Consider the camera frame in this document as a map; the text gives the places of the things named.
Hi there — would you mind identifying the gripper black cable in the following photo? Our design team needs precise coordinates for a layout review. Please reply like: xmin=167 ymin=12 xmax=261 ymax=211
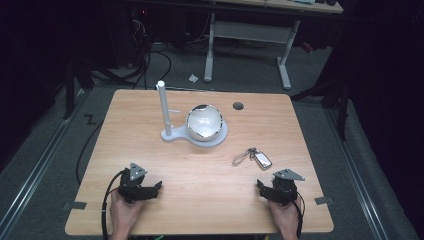
xmin=101 ymin=169 xmax=129 ymax=240
xmin=290 ymin=191 xmax=306 ymax=240

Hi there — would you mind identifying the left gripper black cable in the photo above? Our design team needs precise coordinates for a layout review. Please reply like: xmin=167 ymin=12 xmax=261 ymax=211
xmin=101 ymin=169 xmax=129 ymax=240

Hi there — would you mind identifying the black tripod stand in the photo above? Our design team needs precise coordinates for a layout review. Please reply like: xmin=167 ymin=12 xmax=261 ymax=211
xmin=289 ymin=74 xmax=352 ymax=142
xmin=61 ymin=54 xmax=96 ymax=120

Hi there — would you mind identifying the person's right hand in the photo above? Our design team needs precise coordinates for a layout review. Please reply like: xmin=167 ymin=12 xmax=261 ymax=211
xmin=267 ymin=195 xmax=303 ymax=240

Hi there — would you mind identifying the bundle of black cables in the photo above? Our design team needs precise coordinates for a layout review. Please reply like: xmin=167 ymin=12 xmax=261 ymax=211
xmin=90 ymin=18 xmax=173 ymax=90

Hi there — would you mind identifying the metal floor rail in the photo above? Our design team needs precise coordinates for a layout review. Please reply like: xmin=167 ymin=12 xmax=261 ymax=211
xmin=323 ymin=107 xmax=392 ymax=240
xmin=0 ymin=89 xmax=88 ymax=234

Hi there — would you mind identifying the grey tape strip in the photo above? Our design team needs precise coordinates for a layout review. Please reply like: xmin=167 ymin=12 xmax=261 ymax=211
xmin=63 ymin=201 xmax=88 ymax=211
xmin=314 ymin=196 xmax=335 ymax=206

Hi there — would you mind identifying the white stand with pole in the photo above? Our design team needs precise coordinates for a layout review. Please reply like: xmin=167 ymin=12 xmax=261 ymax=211
xmin=155 ymin=80 xmax=230 ymax=149

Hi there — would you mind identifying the person's left hand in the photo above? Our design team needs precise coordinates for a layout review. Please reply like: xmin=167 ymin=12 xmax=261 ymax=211
xmin=109 ymin=189 xmax=146 ymax=240

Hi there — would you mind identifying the desk with white legs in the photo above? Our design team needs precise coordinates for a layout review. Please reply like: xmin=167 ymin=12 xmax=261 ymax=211
xmin=202 ymin=0 xmax=345 ymax=91

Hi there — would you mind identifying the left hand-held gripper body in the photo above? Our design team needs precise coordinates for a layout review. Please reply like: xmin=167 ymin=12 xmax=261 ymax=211
xmin=117 ymin=162 xmax=149 ymax=205

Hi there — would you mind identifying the white bowl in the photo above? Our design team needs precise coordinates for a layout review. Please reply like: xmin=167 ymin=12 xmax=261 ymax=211
xmin=185 ymin=103 xmax=224 ymax=142

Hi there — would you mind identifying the black floor cable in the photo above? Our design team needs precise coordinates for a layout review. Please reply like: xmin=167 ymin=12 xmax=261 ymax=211
xmin=75 ymin=119 xmax=105 ymax=186

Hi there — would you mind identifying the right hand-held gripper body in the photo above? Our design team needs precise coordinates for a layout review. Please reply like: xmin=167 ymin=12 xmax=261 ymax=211
xmin=270 ymin=168 xmax=306 ymax=207

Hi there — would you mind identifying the silver key fob with ring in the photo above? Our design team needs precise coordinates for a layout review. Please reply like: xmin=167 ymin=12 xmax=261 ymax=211
xmin=231 ymin=147 xmax=274 ymax=171

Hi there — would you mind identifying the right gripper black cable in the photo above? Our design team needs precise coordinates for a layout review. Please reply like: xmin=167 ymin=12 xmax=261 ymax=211
xmin=290 ymin=191 xmax=306 ymax=240

